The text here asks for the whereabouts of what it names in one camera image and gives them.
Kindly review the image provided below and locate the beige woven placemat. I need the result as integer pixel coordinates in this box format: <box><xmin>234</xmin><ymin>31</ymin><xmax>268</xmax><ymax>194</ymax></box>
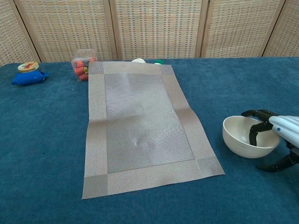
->
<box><xmin>81</xmin><ymin>61</ymin><xmax>226</xmax><ymax>200</ymax></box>

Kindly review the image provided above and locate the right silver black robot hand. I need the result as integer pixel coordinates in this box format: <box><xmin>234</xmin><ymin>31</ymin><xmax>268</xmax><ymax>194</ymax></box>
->
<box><xmin>241</xmin><ymin>109</ymin><xmax>299</xmax><ymax>173</ymax></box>

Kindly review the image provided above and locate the small yellow-lid jar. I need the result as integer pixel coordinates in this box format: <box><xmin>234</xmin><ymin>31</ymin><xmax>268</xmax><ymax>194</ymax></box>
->
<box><xmin>17</xmin><ymin>61</ymin><xmax>40</xmax><ymax>74</ymax></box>

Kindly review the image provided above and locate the clear box with orange caps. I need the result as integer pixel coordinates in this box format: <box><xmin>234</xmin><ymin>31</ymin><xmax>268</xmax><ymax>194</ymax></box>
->
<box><xmin>71</xmin><ymin>49</ymin><xmax>98</xmax><ymax>83</ymax></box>

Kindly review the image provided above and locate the blue fish toy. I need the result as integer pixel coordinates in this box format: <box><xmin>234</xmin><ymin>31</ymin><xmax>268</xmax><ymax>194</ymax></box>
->
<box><xmin>11</xmin><ymin>70</ymin><xmax>50</xmax><ymax>86</ymax></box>

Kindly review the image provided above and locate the white round bowl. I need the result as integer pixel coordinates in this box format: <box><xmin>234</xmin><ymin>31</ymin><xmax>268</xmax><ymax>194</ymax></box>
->
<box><xmin>222</xmin><ymin>115</ymin><xmax>280</xmax><ymax>159</ymax></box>

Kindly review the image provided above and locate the woven bamboo folding screen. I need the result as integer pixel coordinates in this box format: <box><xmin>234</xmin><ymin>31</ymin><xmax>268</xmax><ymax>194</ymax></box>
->
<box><xmin>0</xmin><ymin>0</ymin><xmax>299</xmax><ymax>67</ymax></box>

